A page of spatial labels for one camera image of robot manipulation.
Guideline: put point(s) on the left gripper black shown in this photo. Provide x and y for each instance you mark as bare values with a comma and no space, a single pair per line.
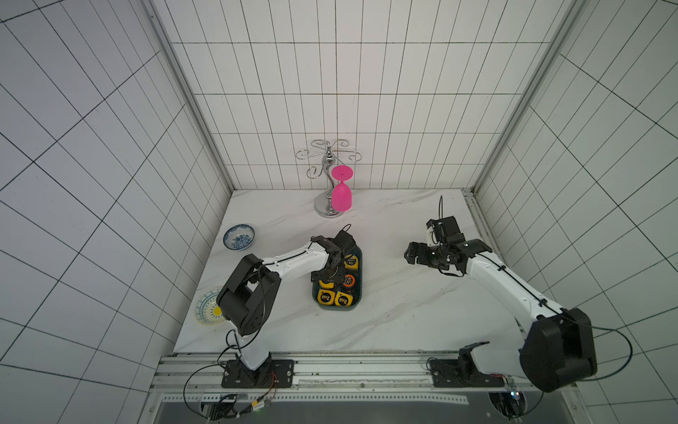
314,276

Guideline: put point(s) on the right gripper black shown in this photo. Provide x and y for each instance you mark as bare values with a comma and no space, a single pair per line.
427,254

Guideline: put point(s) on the yellow tape measure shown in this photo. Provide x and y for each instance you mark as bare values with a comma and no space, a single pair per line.
327,285
326,297
343,299
351,262

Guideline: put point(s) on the black orange tape measure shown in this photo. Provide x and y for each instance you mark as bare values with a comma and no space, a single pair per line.
349,281

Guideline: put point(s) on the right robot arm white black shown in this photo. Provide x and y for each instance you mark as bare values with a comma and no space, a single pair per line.
558,348

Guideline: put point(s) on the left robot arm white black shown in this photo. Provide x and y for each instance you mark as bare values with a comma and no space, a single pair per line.
248,296

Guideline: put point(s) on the dark teal storage box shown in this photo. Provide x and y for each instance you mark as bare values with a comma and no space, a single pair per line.
356,291

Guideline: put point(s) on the silver glass holder stand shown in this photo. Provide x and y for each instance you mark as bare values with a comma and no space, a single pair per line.
328,152

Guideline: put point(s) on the pink plastic wine glass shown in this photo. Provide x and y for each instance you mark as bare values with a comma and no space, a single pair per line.
341,194

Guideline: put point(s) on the blue white patterned bowl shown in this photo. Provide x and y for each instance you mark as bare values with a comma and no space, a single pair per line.
239,237

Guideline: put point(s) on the yellow green patterned plate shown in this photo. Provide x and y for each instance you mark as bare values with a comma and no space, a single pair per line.
206,310

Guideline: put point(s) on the right electronics board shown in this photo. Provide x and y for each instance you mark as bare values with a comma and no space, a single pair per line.
510,403

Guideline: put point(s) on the electronics board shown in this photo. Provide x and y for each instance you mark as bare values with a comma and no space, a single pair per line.
227,408
510,403

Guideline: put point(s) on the left electronics board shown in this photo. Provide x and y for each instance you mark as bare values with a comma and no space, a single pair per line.
227,408

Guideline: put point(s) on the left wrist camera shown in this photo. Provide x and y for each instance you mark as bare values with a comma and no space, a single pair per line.
344,241

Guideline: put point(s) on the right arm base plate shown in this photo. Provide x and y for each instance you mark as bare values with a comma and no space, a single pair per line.
460,374

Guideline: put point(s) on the aluminium mounting rail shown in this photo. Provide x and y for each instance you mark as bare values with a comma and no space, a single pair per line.
348,388

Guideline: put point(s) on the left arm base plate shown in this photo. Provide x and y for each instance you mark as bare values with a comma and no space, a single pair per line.
271,374

